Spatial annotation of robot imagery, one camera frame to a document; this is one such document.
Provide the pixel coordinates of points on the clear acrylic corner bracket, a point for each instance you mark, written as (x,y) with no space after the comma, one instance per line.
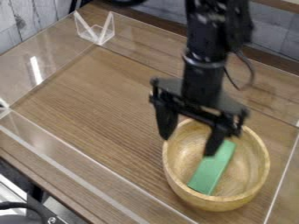
(96,34)

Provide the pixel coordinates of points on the black metal frame bracket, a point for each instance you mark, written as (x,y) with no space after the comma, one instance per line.
(36,213)

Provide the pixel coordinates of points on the clear acrylic enclosure wall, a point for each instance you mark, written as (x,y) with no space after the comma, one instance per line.
(77,129)

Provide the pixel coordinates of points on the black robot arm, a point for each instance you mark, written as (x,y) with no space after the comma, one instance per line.
(219,28)

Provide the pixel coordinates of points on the green rectangular block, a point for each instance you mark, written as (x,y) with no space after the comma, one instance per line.
(211,168)

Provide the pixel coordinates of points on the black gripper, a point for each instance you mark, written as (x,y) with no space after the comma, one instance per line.
(196,96)

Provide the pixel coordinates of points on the wooden bowl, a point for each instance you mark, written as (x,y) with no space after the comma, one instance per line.
(221,182)

